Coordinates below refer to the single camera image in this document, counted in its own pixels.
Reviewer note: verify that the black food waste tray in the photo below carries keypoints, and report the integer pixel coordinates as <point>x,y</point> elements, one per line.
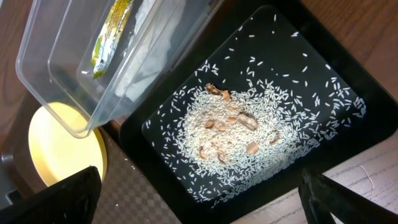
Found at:
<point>379,122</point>

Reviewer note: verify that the pile of rice and peanuts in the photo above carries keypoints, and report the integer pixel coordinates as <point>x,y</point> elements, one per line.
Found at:
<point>262,100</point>

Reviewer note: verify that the dark brown serving tray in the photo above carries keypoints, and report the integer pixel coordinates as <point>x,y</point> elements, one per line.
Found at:
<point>126,195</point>

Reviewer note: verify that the white paper napkin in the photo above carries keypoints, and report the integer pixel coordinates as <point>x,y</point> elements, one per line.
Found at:
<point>151,55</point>

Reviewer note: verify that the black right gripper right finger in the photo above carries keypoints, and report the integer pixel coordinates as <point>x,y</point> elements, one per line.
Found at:
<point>323,199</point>

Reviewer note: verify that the yellow round plate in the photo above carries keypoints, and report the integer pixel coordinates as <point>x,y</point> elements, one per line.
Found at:
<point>57,154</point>

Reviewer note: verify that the clear plastic waste bin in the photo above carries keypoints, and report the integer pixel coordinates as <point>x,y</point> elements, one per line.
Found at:
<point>53,61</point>

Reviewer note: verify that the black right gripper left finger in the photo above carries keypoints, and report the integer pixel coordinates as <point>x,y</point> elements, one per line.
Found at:
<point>72,200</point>

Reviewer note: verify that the green snack wrapper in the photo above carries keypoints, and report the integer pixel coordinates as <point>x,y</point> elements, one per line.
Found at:
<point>109,36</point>

